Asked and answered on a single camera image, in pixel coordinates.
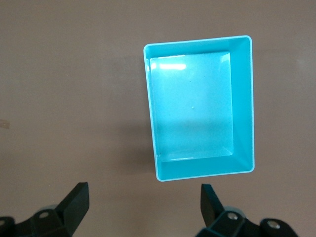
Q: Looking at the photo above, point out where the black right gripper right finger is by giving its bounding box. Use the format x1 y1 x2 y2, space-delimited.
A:
195 183 297 237

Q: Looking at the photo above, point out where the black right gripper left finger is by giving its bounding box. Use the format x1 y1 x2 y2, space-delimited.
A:
0 182 89 237

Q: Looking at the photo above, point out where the blue plastic box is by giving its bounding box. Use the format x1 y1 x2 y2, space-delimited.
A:
143 35 255 182

